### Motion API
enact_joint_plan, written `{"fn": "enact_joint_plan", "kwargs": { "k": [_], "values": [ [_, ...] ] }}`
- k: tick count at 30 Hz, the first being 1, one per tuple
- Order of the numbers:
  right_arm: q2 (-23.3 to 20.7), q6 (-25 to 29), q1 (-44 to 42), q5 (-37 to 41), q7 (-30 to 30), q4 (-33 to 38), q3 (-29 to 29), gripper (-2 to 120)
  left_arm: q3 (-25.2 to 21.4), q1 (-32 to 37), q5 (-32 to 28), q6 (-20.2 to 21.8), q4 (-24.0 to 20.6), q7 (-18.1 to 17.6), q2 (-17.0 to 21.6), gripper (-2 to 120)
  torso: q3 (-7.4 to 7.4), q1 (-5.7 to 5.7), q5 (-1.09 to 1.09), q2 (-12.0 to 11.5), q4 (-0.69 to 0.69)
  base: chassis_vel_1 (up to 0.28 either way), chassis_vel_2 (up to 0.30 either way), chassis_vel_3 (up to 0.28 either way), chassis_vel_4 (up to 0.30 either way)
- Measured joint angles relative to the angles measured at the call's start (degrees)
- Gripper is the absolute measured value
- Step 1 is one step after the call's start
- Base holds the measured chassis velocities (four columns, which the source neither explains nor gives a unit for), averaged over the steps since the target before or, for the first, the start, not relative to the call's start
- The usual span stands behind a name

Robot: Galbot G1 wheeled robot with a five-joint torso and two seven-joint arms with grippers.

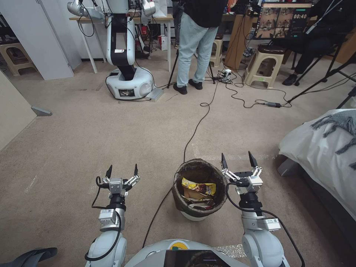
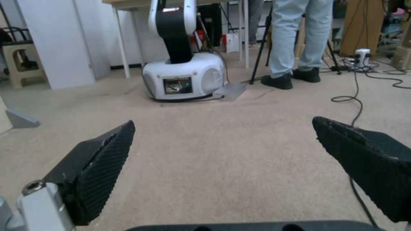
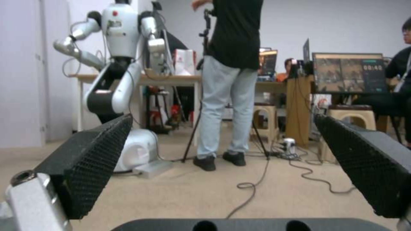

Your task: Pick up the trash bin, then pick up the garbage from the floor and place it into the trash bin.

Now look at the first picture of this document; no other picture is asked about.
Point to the white wheeled robot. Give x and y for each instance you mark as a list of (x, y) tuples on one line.
[(122, 52)]

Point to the tan cardboard scrap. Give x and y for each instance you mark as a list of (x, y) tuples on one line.
[(194, 196)]

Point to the grey metal partition foot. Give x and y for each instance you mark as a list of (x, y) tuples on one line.
[(41, 111)]

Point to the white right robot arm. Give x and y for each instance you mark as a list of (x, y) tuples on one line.
[(261, 246)]

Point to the yellow snack wrapper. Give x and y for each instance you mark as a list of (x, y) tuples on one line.
[(198, 187)]

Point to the computer monitor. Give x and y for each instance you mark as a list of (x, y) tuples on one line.
[(281, 20)]

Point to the standing person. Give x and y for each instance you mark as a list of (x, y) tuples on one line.
[(192, 47)]

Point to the black tripod legs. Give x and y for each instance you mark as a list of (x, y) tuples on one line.
[(319, 82)]

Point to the wooden desk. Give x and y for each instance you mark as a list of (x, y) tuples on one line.
[(236, 41)]

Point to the black camera tripod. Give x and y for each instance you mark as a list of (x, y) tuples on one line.
[(173, 71)]

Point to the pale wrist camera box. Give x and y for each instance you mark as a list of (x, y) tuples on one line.
[(255, 183), (116, 185)]

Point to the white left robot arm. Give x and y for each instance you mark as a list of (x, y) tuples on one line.
[(107, 244)]

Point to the white partition panel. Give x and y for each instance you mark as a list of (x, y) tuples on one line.
[(41, 39)]

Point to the white paper scrap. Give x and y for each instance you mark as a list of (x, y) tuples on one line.
[(200, 205)]

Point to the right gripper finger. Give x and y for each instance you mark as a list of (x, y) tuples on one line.
[(257, 171), (229, 174)]

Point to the dark grey bed frame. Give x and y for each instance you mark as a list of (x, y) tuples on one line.
[(328, 219)]

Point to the white duvet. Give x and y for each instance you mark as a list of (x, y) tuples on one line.
[(319, 164)]

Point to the grey fringed blanket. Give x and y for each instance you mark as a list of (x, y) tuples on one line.
[(343, 119)]

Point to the white table wooden top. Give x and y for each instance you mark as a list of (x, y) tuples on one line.
[(91, 19)]

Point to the grey metal floor box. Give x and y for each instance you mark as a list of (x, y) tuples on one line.
[(154, 94)]

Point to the beige plastic stool brown seat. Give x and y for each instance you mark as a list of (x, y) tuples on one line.
[(264, 65)]

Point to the white power strip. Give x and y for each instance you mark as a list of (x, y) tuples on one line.
[(227, 74)]

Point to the seated person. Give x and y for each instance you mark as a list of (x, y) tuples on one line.
[(319, 47)]

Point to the white trash bin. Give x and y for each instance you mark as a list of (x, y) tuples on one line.
[(194, 216)]

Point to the dark brown bin liner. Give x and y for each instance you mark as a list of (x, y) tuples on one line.
[(178, 200)]

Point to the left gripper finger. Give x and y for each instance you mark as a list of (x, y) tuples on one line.
[(133, 180), (105, 180)]

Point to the black power adapter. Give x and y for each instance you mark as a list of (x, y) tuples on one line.
[(273, 104)]

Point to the white paper bag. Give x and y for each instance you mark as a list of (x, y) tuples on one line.
[(160, 7)]

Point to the red and white box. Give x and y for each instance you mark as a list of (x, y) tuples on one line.
[(162, 43)]

